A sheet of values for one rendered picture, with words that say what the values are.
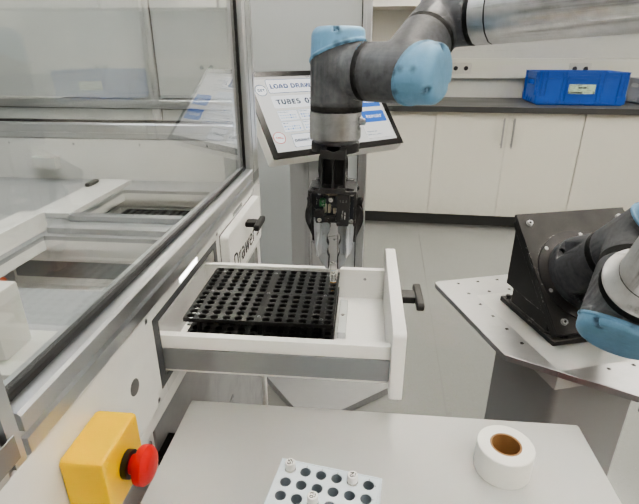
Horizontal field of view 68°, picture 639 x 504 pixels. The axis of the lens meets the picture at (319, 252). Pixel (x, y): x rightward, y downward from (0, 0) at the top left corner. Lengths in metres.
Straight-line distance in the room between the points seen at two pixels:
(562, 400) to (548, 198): 2.94
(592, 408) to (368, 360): 0.56
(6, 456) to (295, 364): 0.36
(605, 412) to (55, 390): 0.97
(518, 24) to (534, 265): 0.49
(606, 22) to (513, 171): 3.14
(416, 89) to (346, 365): 0.37
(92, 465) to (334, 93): 0.51
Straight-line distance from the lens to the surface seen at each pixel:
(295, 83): 1.64
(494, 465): 0.67
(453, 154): 3.66
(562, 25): 0.67
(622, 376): 0.96
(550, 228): 1.06
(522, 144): 3.74
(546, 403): 1.05
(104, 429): 0.55
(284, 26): 2.30
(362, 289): 0.88
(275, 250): 2.52
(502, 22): 0.68
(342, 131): 0.68
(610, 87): 3.99
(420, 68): 0.61
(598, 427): 1.15
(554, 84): 3.87
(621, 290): 0.76
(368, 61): 0.64
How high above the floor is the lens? 1.26
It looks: 23 degrees down
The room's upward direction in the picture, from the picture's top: straight up
